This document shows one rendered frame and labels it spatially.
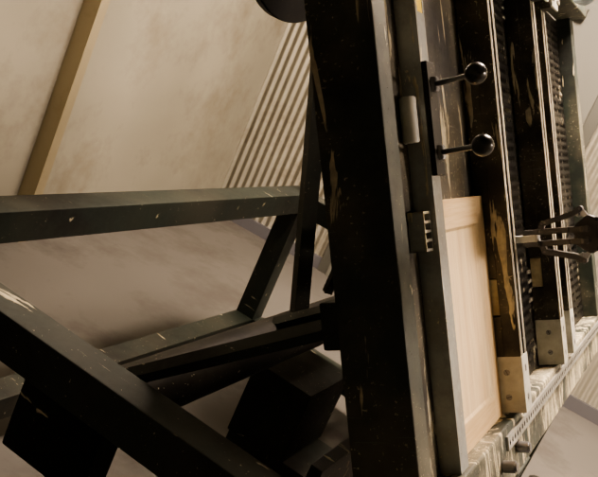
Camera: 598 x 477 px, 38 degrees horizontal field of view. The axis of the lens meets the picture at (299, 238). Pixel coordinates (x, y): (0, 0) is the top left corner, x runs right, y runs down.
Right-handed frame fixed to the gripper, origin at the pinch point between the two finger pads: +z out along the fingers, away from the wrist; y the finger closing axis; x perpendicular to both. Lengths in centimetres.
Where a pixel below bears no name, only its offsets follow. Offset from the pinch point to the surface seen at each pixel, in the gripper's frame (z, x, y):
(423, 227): 5, 54, 6
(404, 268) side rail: 3, 72, 1
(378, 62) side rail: 3, 75, 32
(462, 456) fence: 4, 48, -35
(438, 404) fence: 7, 50, -25
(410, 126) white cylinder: 6, 53, 24
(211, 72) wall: 217, -237, 97
